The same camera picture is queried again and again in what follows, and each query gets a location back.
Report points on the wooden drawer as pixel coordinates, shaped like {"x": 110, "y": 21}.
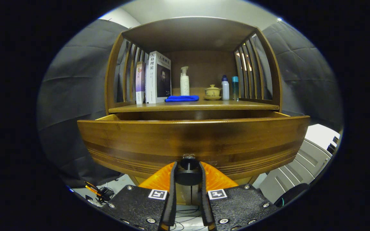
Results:
{"x": 188, "y": 138}

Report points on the pink purple book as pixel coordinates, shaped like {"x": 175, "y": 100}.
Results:
{"x": 140, "y": 80}

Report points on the white bottle with blue cap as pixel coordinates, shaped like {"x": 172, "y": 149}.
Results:
{"x": 225, "y": 89}

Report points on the white storage unit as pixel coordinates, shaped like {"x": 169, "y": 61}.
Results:
{"x": 300, "y": 166}

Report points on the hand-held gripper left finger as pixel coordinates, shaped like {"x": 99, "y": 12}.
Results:
{"x": 172, "y": 205}

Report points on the wooden countertop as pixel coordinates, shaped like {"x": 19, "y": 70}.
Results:
{"x": 201, "y": 104}

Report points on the white book with portrait cover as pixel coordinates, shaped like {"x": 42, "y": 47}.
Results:
{"x": 159, "y": 78}

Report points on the white pump bottle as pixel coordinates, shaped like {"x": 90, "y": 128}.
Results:
{"x": 185, "y": 83}

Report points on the folded blue cloth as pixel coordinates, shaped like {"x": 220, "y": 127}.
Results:
{"x": 181, "y": 98}

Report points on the black drawer knob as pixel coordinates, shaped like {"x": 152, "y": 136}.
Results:
{"x": 188, "y": 173}

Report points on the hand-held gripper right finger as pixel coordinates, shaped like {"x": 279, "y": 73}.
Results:
{"x": 203, "y": 202}

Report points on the slim teal bottle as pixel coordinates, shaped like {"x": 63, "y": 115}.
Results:
{"x": 235, "y": 86}

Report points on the yellow saucer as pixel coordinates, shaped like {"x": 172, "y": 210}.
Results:
{"x": 212, "y": 98}

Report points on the orange black device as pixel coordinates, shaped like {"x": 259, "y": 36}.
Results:
{"x": 96, "y": 192}

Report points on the wooden cabinet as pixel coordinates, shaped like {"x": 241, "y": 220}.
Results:
{"x": 204, "y": 67}

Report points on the yellow lidded tea cup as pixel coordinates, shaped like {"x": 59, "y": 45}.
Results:
{"x": 212, "y": 90}

